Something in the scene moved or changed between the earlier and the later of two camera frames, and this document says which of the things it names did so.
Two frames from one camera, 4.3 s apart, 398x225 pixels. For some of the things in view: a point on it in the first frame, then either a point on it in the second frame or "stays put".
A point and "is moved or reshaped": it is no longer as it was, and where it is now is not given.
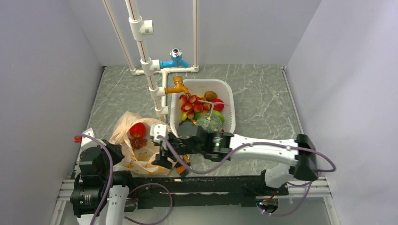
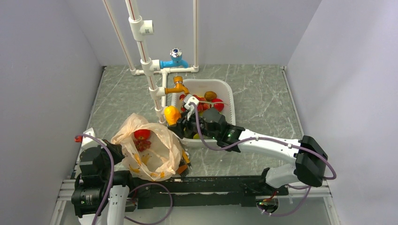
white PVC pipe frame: x=156 y=77 stays put
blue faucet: x=177 y=60 stays put
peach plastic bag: x=138 y=161 is moved or reshaped
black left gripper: x=116 y=150 stays put
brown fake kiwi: x=210 y=95 stays put
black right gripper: x=161 y=159 → x=178 y=128
